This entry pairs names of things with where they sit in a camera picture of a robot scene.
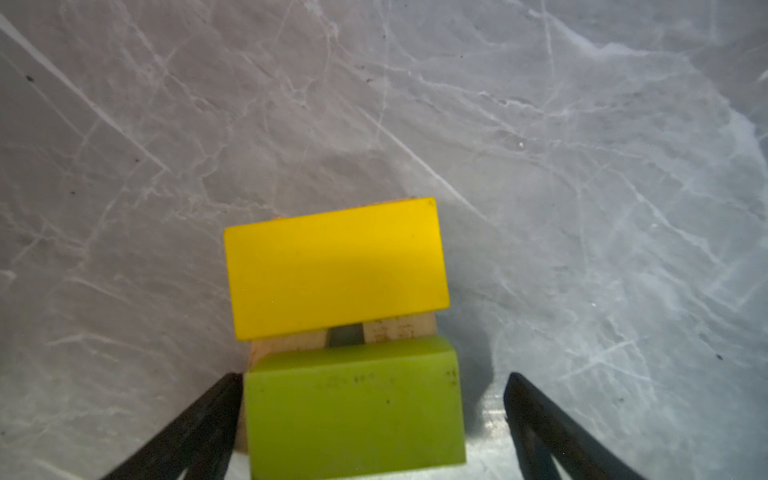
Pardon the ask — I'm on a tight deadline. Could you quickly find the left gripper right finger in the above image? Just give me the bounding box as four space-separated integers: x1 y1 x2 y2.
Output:
503 372 642 480

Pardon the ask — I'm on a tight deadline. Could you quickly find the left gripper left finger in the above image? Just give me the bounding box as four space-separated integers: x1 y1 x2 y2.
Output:
105 373 243 480

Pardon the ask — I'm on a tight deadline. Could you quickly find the lime green block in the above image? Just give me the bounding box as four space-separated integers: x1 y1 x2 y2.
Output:
243 336 466 479

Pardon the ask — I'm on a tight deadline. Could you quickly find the yellow rectangular block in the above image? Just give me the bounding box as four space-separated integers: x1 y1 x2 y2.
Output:
223 197 450 341

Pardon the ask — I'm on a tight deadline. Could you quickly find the natural wood block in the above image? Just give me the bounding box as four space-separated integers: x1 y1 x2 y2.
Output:
234 329 329 454
362 312 437 344

